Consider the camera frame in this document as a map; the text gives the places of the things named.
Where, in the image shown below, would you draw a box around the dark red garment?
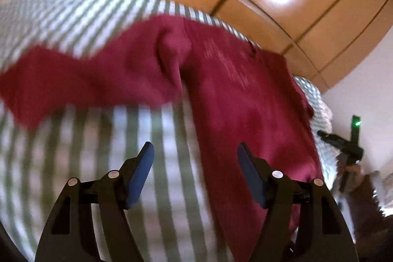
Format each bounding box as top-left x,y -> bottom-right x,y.
1,14 -> 323,261

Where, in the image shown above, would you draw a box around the green white checkered bedsheet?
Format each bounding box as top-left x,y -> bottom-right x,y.
0,0 -> 338,262

